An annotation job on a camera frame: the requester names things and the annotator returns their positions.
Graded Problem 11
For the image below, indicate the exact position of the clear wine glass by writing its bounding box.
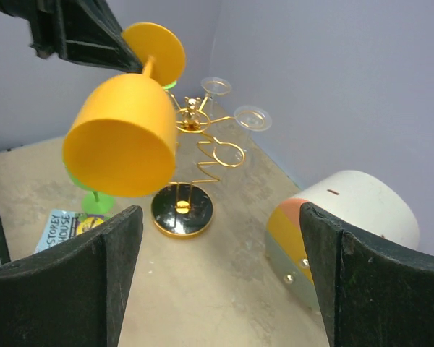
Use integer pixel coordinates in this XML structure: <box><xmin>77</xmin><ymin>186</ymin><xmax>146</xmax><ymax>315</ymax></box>
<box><xmin>200</xmin><ymin>77</ymin><xmax>232</xmax><ymax>120</ymax></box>
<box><xmin>234</xmin><ymin>105</ymin><xmax>272</xmax><ymax>159</ymax></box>

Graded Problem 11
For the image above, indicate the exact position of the pastel mini drawer chest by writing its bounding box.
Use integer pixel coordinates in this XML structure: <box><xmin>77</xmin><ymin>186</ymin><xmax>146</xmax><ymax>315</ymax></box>
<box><xmin>265</xmin><ymin>170</ymin><xmax>420</xmax><ymax>312</ymax></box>

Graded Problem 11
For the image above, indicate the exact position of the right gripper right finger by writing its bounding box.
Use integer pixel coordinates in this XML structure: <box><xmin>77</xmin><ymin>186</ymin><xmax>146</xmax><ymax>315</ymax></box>
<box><xmin>299</xmin><ymin>202</ymin><xmax>434</xmax><ymax>346</ymax></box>

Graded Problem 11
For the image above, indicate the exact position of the blue treehouse book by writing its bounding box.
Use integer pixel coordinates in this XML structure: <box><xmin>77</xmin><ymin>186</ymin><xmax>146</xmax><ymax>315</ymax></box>
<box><xmin>34</xmin><ymin>209</ymin><xmax>110</xmax><ymax>254</ymax></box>

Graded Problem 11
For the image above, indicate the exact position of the orange plastic goblet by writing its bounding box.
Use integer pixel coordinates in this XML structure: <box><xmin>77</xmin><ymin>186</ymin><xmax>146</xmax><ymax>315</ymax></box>
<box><xmin>62</xmin><ymin>22</ymin><xmax>186</xmax><ymax>197</ymax></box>

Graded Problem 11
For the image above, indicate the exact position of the green plastic goblet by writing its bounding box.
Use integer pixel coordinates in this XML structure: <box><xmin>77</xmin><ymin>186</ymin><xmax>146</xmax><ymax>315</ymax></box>
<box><xmin>64</xmin><ymin>164</ymin><xmax>115</xmax><ymax>215</ymax></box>
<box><xmin>163</xmin><ymin>80</ymin><xmax>177</xmax><ymax>90</ymax></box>

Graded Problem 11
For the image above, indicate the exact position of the gold wine glass rack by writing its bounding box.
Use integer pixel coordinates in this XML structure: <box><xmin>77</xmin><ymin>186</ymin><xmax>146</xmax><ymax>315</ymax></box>
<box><xmin>150</xmin><ymin>80</ymin><xmax>247</xmax><ymax>239</ymax></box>

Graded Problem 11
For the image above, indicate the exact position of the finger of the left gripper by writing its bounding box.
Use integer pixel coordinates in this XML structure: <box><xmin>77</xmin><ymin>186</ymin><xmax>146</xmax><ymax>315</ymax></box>
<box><xmin>57</xmin><ymin>1</ymin><xmax>142</xmax><ymax>73</ymax></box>

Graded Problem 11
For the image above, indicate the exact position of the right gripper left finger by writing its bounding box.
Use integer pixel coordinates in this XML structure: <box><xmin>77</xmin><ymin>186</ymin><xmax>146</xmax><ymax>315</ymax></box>
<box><xmin>0</xmin><ymin>205</ymin><xmax>143</xmax><ymax>346</ymax></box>

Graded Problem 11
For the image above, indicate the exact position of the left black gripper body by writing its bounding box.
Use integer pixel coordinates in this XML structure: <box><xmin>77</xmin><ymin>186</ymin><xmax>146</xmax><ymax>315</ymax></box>
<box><xmin>0</xmin><ymin>0</ymin><xmax>68</xmax><ymax>60</ymax></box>

